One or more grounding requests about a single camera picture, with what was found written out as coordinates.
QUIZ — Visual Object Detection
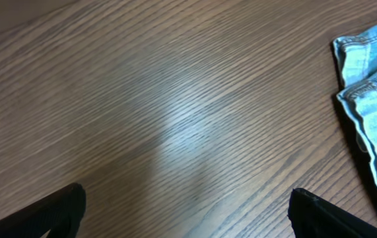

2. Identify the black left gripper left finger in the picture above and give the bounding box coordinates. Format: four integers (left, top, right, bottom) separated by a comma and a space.
0, 183, 86, 238

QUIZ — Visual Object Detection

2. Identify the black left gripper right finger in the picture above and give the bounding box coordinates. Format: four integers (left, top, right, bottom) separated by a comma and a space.
288, 188, 377, 238

